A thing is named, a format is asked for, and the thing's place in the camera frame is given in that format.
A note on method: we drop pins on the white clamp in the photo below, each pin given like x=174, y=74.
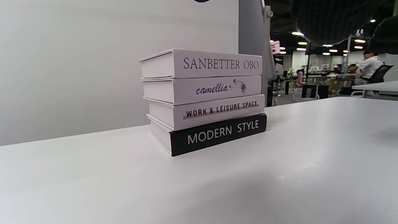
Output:
x=267, y=11

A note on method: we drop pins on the black office chair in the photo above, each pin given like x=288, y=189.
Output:
x=381, y=74

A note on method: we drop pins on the white office table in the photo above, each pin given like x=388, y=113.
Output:
x=377, y=86

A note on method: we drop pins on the black side table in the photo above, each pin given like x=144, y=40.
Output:
x=314, y=90

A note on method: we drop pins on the white book black spine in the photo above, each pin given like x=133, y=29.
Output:
x=214, y=133

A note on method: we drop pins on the white book black letters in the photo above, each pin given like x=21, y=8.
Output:
x=202, y=63

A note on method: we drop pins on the person's left hand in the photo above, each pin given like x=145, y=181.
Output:
x=335, y=21

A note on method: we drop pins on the white book with floral label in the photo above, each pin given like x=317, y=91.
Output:
x=202, y=90

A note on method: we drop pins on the white backdrop board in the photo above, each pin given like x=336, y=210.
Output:
x=93, y=62

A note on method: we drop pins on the grey partition panel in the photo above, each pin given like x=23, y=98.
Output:
x=252, y=31

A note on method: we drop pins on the pink lit screen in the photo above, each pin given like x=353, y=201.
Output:
x=275, y=47

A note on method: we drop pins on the white book pink-striped spine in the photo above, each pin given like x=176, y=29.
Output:
x=205, y=112

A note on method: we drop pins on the row of ceiling lights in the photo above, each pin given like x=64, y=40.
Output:
x=329, y=45

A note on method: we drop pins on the person's right hand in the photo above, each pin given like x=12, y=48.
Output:
x=385, y=37

